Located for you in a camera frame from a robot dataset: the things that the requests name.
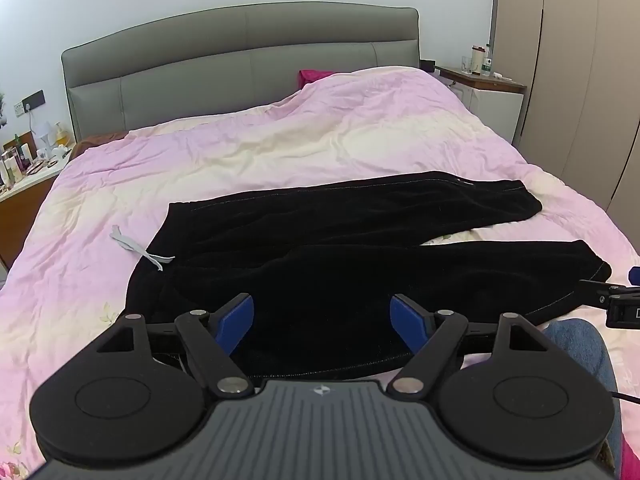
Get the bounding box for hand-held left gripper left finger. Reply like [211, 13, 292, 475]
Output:
[92, 292, 256, 397]

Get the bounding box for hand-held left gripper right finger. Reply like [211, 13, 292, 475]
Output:
[387, 292, 553, 398]

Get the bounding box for black pants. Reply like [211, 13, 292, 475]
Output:
[124, 171, 613, 381]

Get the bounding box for person's leg in jeans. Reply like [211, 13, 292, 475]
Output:
[542, 319, 624, 480]

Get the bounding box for pink clothing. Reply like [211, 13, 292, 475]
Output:
[619, 434, 640, 480]

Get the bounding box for pink and cream blanket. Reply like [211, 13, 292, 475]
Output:
[0, 66, 640, 476]

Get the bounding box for white nightstand with wooden top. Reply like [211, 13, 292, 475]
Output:
[437, 66, 528, 143]

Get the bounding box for beige wardrobe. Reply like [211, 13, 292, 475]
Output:
[492, 0, 640, 251]

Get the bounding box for brown bed sheet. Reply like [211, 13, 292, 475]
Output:
[70, 131, 132, 159]

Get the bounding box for magenta pillow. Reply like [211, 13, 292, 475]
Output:
[298, 68, 341, 90]

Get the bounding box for cluster of cosmetic bottles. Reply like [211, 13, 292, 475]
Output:
[0, 122, 73, 193]

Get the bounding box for grey padded headboard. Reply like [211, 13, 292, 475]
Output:
[61, 1, 421, 143]

